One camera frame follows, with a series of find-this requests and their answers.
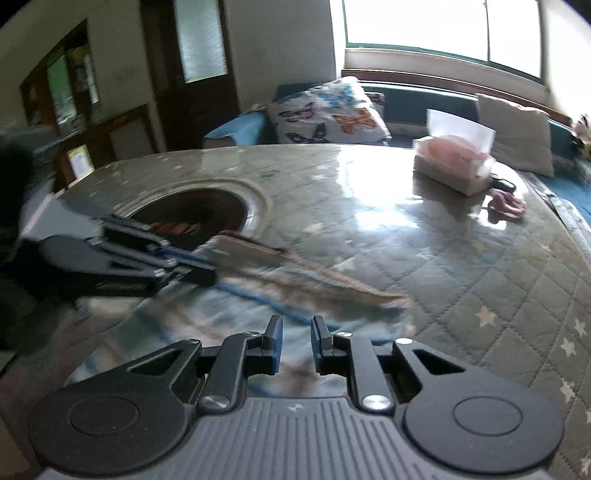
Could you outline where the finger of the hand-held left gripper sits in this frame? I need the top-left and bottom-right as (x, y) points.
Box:
(102, 215), (212, 268)
(99, 242), (218, 287)

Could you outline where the dark wooden door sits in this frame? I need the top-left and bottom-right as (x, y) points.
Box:
(143, 0), (241, 153)

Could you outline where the yellow paper sign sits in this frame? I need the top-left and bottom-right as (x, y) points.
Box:
(67, 145), (95, 183)

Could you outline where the dark wooden cabinet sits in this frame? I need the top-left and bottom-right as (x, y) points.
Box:
(18, 21), (158, 185)

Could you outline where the green framed window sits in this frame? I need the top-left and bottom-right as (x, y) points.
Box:
(342, 0), (548, 84)

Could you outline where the butterfly print pillow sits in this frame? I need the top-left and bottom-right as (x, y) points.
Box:
(267, 76), (392, 146)

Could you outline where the small pink object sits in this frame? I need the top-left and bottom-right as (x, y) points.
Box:
(489, 187), (527, 217)

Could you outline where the beige pillow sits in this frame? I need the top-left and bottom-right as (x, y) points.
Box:
(475, 92), (555, 178)

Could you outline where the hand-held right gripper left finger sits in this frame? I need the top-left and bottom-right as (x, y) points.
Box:
(124, 315), (283, 414)

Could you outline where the clear tissue box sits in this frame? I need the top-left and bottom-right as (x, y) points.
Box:
(412, 108), (497, 195)

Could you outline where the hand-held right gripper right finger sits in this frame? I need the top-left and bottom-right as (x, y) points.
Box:
(310, 315), (467, 414)

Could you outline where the blue striped shirt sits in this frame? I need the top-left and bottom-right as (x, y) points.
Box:
(65, 233), (416, 402)

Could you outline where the dark green sofa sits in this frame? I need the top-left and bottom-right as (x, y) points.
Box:
(203, 80), (591, 217)

